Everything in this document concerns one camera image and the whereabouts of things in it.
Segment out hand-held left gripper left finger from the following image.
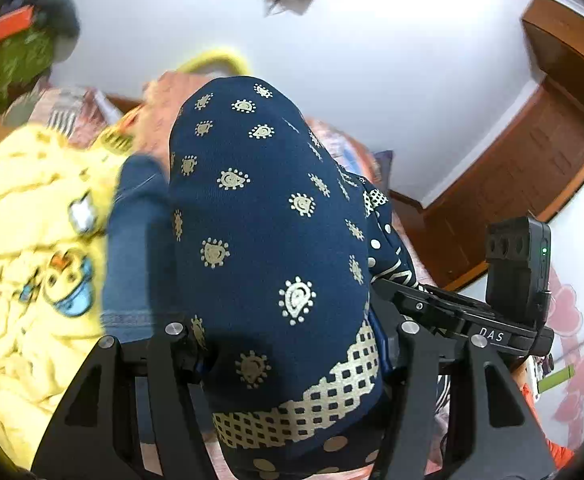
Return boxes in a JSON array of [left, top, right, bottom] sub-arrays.
[[30, 322, 223, 480]]

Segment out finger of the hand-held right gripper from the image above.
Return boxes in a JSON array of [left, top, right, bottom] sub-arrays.
[[372, 279, 473, 322]]

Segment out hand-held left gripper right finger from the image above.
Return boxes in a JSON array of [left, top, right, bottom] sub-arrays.
[[372, 320, 555, 480]]

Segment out navy patterned zip hoodie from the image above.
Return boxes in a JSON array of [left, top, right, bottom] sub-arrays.
[[167, 76, 423, 480]]

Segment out pile of clothes on cabinet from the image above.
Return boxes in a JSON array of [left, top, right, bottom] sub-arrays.
[[26, 0, 80, 38]]

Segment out brown wooden door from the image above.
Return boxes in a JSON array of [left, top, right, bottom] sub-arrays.
[[422, 77, 584, 291]]

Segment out green plastic strip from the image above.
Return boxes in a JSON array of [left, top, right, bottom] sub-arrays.
[[539, 365, 575, 391]]

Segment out blue denim jeans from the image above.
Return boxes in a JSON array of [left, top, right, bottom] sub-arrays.
[[102, 155, 207, 343]]

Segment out dark blue cushion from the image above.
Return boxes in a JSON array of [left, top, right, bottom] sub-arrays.
[[372, 150, 395, 188]]

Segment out yellow cartoon print garment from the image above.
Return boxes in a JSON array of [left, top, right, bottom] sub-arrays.
[[0, 125, 137, 461]]

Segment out printed orange bed blanket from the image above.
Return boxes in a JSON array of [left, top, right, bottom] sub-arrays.
[[2, 72, 437, 480]]

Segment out green patterned cloth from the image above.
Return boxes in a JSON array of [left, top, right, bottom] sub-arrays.
[[0, 25, 60, 106]]

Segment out orange box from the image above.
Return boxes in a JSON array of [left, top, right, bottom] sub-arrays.
[[0, 5, 35, 51]]

